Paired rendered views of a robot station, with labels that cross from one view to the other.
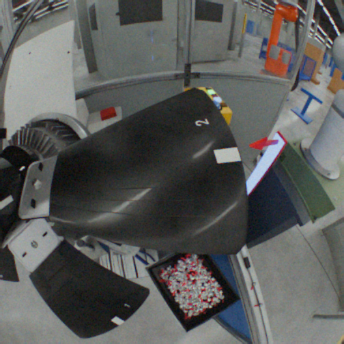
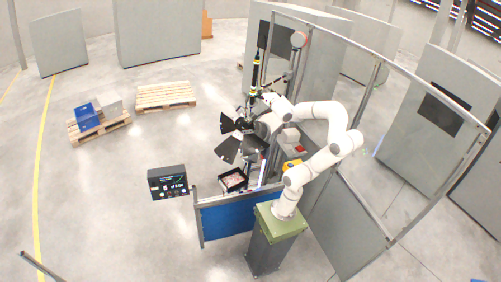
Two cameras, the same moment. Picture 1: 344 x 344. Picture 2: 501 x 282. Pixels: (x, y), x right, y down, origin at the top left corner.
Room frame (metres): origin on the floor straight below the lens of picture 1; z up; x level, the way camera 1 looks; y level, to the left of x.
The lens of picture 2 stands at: (-0.19, -1.33, 2.31)
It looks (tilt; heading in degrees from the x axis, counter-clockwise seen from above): 39 degrees down; 79
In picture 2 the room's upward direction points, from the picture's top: 8 degrees clockwise
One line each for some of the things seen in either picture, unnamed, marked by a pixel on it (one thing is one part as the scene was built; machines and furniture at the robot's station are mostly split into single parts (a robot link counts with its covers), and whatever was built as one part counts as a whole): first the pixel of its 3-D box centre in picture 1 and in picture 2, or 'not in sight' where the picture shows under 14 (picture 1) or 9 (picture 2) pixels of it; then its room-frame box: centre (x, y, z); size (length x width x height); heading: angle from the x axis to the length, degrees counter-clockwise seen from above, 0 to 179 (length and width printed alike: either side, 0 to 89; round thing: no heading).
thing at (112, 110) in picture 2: not in sight; (109, 104); (-2.22, 2.15, 0.31); 0.60 x 0.42 x 0.33; 129
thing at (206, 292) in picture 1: (192, 287); (232, 181); (-0.04, -0.06, 0.83); 0.19 x 0.14 x 0.04; 30
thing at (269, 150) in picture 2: not in sight; (266, 164); (0.37, 0.39, 0.58); 0.09 x 0.05 x 1.15; 104
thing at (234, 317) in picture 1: (209, 259); (243, 217); (0.07, -0.20, 0.45); 0.82 x 0.02 x 0.66; 14
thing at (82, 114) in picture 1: (69, 119); (289, 134); (0.59, 0.50, 0.92); 0.17 x 0.16 x 0.11; 14
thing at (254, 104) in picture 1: (122, 147); (299, 171); (0.78, 0.34, 0.50); 2.59 x 0.03 x 0.91; 104
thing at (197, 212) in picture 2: (226, 325); (199, 230); (-0.35, -0.31, 0.39); 0.04 x 0.04 x 0.78; 14
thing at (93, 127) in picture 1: (102, 127); (289, 149); (0.55, 0.32, 0.87); 0.15 x 0.09 x 0.02; 101
